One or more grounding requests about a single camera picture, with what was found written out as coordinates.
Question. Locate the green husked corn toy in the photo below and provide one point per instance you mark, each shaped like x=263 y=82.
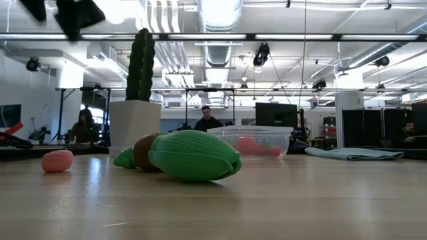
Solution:
x=197 y=160

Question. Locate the black overhead frame bar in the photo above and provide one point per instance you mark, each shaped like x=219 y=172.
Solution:
x=250 y=37

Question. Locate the white hexagonal planter pot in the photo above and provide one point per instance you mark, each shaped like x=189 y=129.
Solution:
x=133 y=123

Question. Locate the brown kiwi toy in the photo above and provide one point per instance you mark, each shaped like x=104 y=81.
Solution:
x=142 y=154

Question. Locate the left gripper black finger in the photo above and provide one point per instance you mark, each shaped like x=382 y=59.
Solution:
x=35 y=8
x=78 y=15

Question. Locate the person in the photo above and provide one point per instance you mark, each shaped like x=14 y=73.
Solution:
x=207 y=124
x=85 y=130
x=407 y=129

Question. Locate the red background object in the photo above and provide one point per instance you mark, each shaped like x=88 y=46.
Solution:
x=14 y=128

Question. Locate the black background robot arm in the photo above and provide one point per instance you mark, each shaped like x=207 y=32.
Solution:
x=39 y=134

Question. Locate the red tomato toy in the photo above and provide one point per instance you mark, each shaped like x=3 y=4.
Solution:
x=245 y=144

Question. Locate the shelf with boxes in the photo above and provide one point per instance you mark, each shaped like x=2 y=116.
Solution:
x=329 y=128

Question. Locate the black partition panels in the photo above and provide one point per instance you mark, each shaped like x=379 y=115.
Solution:
x=367 y=128

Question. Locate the teal folded cloth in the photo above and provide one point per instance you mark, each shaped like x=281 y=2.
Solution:
x=353 y=154

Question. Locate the clear plastic tupperware container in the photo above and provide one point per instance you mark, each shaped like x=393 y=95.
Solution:
x=220 y=137

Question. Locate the green cactus plant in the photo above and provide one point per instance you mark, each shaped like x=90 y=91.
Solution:
x=140 y=66

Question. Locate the black hanging spotlight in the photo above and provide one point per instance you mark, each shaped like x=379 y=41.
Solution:
x=382 y=61
x=33 y=64
x=319 y=84

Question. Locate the pink toy produce piece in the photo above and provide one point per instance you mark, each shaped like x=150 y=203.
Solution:
x=57 y=161

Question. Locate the black background object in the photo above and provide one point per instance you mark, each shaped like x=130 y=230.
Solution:
x=15 y=141

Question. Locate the dark wall screen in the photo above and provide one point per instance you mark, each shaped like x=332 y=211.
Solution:
x=11 y=116

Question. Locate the black hanging camera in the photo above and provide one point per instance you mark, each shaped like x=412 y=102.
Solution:
x=261 y=55

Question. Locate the black computer monitor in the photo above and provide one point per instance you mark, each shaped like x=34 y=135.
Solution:
x=276 y=115
x=419 y=120

